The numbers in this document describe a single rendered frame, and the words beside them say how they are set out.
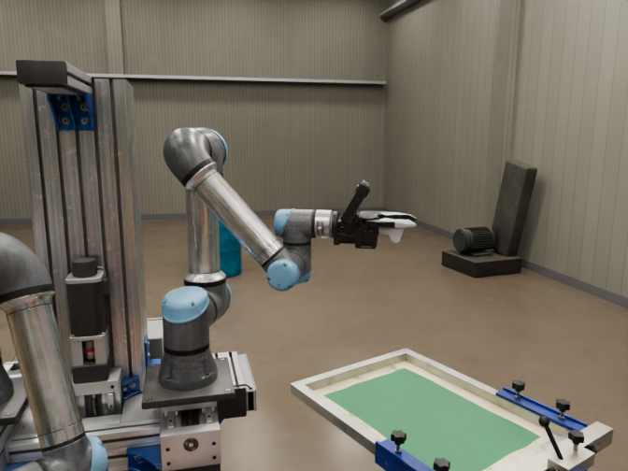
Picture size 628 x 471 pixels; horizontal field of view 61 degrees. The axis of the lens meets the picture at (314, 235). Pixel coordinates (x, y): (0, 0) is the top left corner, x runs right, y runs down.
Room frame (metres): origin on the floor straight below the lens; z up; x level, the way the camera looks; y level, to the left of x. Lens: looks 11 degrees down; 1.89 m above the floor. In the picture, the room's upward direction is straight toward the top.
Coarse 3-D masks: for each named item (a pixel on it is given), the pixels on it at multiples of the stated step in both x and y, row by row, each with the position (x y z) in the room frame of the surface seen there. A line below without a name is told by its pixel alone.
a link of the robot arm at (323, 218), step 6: (318, 210) 1.38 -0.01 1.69; (324, 210) 1.37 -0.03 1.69; (330, 210) 1.37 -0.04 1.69; (318, 216) 1.36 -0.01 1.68; (324, 216) 1.35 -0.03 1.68; (330, 216) 1.35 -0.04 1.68; (318, 222) 1.35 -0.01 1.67; (324, 222) 1.34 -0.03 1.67; (330, 222) 1.35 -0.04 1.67; (318, 228) 1.34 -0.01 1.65; (324, 228) 1.34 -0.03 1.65; (330, 228) 1.35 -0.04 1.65; (318, 234) 1.35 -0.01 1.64; (324, 234) 1.35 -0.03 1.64; (330, 234) 1.35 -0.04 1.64
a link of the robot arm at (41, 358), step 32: (0, 256) 0.89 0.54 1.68; (32, 256) 0.94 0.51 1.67; (0, 288) 0.90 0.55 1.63; (32, 288) 0.91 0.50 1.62; (32, 320) 0.90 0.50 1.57; (32, 352) 0.88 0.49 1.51; (32, 384) 0.87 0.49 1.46; (64, 384) 0.89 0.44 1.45; (32, 416) 0.87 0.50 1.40; (64, 416) 0.86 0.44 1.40; (64, 448) 0.84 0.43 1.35; (96, 448) 0.88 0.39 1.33
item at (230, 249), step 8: (224, 232) 6.79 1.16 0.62; (224, 240) 6.79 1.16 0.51; (232, 240) 6.86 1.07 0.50; (224, 248) 6.79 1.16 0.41; (232, 248) 6.86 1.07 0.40; (240, 248) 7.05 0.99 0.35; (224, 256) 6.79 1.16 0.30; (232, 256) 6.86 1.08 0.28; (240, 256) 7.04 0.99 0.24; (224, 264) 6.79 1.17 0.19; (232, 264) 6.85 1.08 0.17; (240, 264) 7.03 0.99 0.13; (224, 272) 6.79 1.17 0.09; (232, 272) 6.85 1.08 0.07; (240, 272) 7.02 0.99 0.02
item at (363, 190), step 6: (360, 186) 1.33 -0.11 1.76; (366, 186) 1.33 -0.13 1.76; (360, 192) 1.33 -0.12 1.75; (366, 192) 1.33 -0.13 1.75; (354, 198) 1.33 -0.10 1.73; (360, 198) 1.33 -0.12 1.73; (354, 204) 1.34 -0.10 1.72; (360, 204) 1.33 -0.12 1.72; (348, 210) 1.34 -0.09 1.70; (354, 210) 1.34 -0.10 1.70; (342, 216) 1.35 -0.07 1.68; (348, 216) 1.34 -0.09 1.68; (348, 222) 1.35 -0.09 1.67
